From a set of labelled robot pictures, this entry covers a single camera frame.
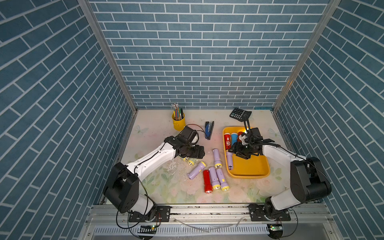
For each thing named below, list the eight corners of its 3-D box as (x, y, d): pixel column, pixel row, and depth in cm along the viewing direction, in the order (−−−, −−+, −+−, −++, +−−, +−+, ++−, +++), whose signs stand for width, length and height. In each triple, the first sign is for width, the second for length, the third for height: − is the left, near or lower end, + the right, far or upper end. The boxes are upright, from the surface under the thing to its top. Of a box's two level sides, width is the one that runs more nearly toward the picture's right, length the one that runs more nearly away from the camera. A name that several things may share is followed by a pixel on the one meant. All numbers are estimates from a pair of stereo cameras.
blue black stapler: (205, 140, 104) (205, 137, 102) (204, 123, 114) (204, 121, 112) (215, 140, 104) (215, 138, 102) (213, 123, 114) (214, 121, 112)
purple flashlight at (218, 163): (215, 169, 91) (215, 167, 88) (211, 151, 99) (212, 148, 96) (222, 168, 91) (222, 166, 89) (217, 150, 99) (218, 148, 97)
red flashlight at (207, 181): (205, 193, 82) (205, 192, 80) (202, 171, 90) (202, 169, 88) (212, 193, 82) (212, 191, 80) (209, 171, 90) (209, 169, 88)
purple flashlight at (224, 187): (222, 192, 82) (223, 190, 80) (214, 171, 90) (214, 169, 87) (228, 190, 83) (229, 188, 80) (219, 169, 90) (220, 167, 88)
